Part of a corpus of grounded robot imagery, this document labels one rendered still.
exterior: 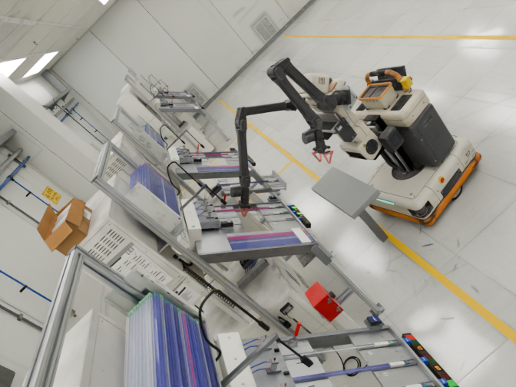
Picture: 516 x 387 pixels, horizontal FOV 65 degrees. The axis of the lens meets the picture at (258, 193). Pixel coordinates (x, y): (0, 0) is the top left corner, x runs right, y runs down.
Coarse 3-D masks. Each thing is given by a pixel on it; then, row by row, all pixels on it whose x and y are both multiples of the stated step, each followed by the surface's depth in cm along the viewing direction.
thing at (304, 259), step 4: (252, 196) 323; (256, 196) 324; (252, 200) 325; (256, 200) 326; (260, 200) 327; (296, 256) 365; (300, 256) 361; (304, 256) 358; (308, 256) 354; (312, 256) 351; (300, 260) 358; (304, 260) 354; (308, 260) 351; (304, 264) 351
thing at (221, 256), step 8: (256, 248) 232; (264, 248) 232; (272, 248) 233; (280, 248) 235; (288, 248) 236; (296, 248) 238; (304, 248) 239; (200, 256) 223; (208, 256) 224; (216, 256) 225; (224, 256) 227; (232, 256) 228; (240, 256) 229; (248, 256) 231; (256, 256) 232; (264, 256) 234; (272, 256) 235
